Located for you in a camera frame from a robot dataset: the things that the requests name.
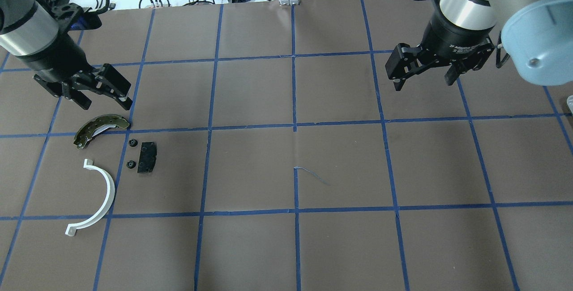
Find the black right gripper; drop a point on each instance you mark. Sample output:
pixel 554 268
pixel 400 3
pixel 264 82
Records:
pixel 453 40

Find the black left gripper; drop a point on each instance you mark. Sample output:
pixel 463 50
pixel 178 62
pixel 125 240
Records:
pixel 57 57

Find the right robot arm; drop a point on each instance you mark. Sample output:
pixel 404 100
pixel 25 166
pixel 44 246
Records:
pixel 535 34

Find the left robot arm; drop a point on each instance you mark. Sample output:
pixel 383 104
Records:
pixel 38 36

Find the olive metal brake shoe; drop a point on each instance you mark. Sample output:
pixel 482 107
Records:
pixel 96 126

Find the black brake pad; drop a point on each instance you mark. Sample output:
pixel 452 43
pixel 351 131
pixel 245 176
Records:
pixel 147 158

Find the white curved plastic part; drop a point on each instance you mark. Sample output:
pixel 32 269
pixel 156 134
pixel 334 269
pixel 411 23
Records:
pixel 107 197

